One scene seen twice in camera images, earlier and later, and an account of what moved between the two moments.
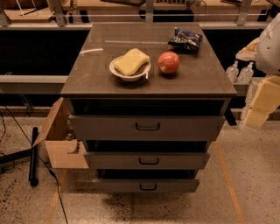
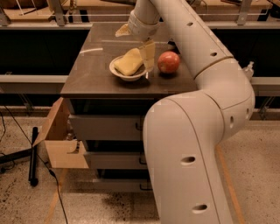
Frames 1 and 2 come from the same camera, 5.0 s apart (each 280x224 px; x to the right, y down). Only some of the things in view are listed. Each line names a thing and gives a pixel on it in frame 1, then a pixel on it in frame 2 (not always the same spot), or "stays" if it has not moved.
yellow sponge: [131, 62] stays
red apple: [168, 62] stays
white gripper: [269, 51] → [142, 29]
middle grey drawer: [147, 160] stays
